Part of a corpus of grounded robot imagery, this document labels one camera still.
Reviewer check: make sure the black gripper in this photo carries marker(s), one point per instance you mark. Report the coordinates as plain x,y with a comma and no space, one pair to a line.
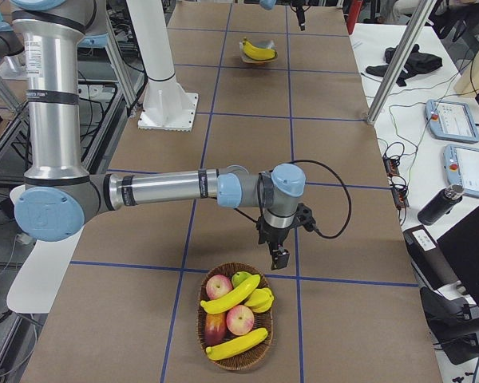
276,235
301,15

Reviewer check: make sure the black water bottle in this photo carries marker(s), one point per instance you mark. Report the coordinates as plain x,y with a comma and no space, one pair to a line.
441,204

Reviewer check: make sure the blue teach pendant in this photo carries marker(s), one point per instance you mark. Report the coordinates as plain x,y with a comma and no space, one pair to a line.
461,166
452,121

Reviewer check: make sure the dark woven fruit basket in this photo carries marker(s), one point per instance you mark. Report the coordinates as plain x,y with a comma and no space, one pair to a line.
247,359

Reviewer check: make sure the black cloth bundle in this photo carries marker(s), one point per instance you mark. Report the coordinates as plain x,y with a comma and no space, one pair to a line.
417,63

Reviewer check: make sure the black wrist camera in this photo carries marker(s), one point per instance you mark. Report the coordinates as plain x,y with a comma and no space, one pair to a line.
304,218

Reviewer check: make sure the pink apple in basket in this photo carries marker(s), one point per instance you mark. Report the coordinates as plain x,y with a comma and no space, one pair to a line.
240,320

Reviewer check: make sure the yellow star fruit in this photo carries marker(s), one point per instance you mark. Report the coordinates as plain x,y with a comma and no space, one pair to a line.
260,300

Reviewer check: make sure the aluminium frame post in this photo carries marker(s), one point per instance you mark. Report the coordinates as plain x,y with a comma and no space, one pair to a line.
403,50

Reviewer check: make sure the lower blue teach pendant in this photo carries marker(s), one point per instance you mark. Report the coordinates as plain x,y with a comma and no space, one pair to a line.
461,166

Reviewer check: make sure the upper blue teach pendant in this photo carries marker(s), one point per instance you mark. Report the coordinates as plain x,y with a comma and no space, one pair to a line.
452,121

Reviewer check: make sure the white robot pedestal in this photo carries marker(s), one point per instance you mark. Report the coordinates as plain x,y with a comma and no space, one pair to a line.
166,105

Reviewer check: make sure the red mango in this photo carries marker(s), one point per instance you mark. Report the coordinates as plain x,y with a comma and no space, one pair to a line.
215,329

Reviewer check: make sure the green pear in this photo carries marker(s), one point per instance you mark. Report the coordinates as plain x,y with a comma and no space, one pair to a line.
239,277

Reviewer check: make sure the upper pink apple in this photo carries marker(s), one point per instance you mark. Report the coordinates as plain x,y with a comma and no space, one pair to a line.
218,286

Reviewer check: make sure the grey square plate orange rim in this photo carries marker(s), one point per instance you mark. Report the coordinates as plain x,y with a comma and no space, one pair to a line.
264,43

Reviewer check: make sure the yellow banana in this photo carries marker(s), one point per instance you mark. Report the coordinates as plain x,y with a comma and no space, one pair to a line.
257,53
237,345

